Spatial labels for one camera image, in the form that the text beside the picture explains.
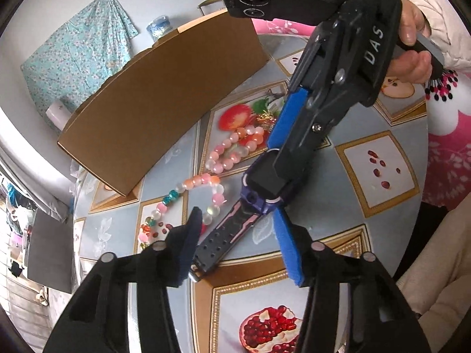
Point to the dark grey cabinet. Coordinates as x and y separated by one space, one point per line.
49 257

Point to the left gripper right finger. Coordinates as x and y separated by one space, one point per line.
379 317

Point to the brown cardboard box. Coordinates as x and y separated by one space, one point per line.
120 132

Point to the pink floral blanket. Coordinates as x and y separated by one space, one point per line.
447 101

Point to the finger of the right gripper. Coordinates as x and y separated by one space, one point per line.
305 143
286 119

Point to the wooden chair frame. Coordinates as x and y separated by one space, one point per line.
210 6

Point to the person's right hand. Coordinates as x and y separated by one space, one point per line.
412 67

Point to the purple black smartwatch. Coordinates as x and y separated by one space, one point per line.
270 183

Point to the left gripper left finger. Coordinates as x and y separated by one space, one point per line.
95 319

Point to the grey window curtain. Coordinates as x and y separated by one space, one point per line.
48 188

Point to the hanging clothes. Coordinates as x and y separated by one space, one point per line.
19 211

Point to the blue water jug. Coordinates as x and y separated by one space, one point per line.
159 27

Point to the teal floral wall cloth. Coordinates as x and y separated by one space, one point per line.
73 63

